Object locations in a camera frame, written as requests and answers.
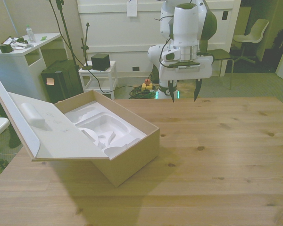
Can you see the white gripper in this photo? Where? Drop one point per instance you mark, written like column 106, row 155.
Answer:
column 186, row 74

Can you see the brown cardboard box with lid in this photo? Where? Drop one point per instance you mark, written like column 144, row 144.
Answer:
column 134, row 160

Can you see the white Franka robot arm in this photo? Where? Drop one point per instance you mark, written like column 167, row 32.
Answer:
column 184, row 28

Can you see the yellow emergency stop button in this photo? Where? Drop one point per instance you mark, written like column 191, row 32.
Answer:
column 146, row 86

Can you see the dark chair with metal legs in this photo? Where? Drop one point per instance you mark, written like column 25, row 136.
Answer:
column 220, row 54

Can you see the white side table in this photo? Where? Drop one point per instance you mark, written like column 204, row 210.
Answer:
column 113, row 68

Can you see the white moulded foam insert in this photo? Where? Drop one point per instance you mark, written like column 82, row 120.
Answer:
column 115, row 124

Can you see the black cube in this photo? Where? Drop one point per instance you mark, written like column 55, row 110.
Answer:
column 100, row 62

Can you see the white swivel chair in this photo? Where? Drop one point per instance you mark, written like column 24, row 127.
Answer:
column 255, row 33

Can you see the white paper sheet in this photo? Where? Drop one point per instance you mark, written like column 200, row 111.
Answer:
column 131, row 9

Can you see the small black mic stand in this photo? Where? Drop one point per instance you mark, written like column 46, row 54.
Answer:
column 87, row 47

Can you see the black case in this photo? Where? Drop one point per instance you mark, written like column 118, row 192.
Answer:
column 63, row 82

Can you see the black tripod stand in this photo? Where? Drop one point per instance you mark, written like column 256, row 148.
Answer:
column 66, row 28

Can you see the orange sticky note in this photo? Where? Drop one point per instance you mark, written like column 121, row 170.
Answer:
column 50, row 81

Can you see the green paper note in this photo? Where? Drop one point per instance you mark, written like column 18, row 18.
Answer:
column 44, row 37

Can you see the white foam pad block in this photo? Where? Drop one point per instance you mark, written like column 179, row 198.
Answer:
column 33, row 115

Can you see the clear plastic bottle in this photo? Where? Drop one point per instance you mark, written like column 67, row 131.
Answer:
column 30, row 35

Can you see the small white device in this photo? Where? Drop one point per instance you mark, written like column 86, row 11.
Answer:
column 19, row 46

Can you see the white cabinet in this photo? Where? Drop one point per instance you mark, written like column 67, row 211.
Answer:
column 11, row 68

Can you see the grey wrist camera bar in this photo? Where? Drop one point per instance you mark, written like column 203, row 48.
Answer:
column 188, row 68

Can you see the wall power outlet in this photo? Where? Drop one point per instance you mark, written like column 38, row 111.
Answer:
column 135, row 68

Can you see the black wall plate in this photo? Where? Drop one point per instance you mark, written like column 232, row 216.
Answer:
column 225, row 15

